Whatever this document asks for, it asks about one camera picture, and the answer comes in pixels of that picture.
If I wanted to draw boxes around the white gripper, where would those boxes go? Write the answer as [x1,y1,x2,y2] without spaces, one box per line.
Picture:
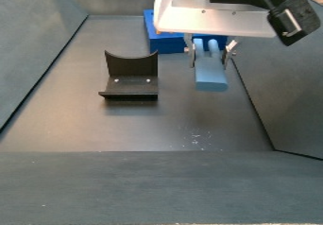
[154,0,275,67]

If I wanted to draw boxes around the light blue square-circle object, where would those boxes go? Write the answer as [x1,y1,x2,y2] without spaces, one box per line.
[194,39,229,92]

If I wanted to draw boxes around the black curved fixture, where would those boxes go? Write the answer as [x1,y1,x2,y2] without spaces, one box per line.
[99,52,159,101]

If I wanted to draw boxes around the blue shape-sorter base block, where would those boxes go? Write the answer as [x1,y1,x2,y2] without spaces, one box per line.
[145,9,227,54]

